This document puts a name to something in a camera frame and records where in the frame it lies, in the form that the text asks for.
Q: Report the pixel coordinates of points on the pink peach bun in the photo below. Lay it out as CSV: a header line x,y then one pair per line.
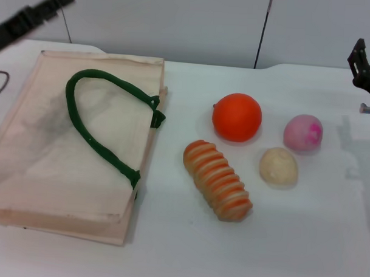
x,y
302,133

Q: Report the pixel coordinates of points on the beige egg yolk pastry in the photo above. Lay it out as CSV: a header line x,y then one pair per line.
x,y
278,169

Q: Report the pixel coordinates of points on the orange striped bread loaf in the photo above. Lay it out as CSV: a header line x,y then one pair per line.
x,y
217,182

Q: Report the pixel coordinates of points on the orange round fruit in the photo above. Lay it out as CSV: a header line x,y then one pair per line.
x,y
236,117

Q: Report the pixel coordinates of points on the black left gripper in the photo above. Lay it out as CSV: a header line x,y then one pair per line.
x,y
12,32

